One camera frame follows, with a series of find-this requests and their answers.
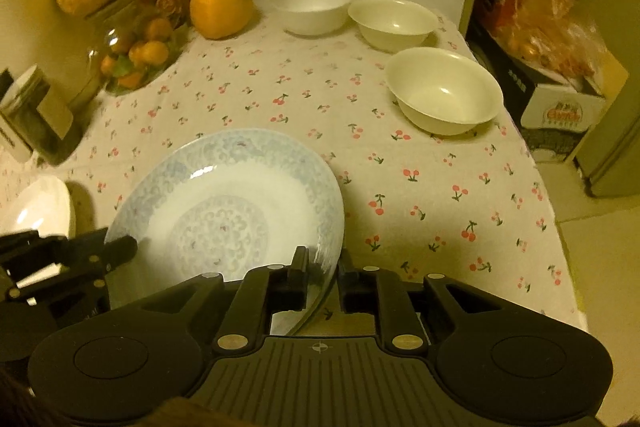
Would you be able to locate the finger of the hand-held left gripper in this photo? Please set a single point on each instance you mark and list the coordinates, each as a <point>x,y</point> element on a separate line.
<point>35,249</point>
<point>120,249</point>

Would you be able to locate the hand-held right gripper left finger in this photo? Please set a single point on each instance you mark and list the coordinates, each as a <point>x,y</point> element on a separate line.
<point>301,279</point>

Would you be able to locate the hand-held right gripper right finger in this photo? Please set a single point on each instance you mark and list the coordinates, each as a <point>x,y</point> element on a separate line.
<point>350,289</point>

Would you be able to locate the blue patterned plate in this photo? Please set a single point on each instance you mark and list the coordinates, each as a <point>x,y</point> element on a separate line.
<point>235,207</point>

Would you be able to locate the white bowl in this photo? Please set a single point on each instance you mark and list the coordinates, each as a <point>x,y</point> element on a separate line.
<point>445,92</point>
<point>37,207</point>
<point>310,7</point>
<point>392,24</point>

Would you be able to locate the cherry print tablecloth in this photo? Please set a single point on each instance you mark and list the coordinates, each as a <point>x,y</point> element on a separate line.
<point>425,207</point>

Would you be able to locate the metal canister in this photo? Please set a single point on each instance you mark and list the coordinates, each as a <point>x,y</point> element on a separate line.
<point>42,117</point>

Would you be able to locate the glass jar with metal lid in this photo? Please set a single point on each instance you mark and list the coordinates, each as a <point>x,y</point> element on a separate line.
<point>160,2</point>

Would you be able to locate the black and white box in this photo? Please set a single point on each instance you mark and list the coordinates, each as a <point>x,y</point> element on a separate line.
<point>555,107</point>

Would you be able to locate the grey cabinet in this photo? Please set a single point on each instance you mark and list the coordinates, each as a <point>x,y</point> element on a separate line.
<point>612,157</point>

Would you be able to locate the clear plastic bag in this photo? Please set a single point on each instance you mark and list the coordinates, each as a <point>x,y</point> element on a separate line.
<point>555,32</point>

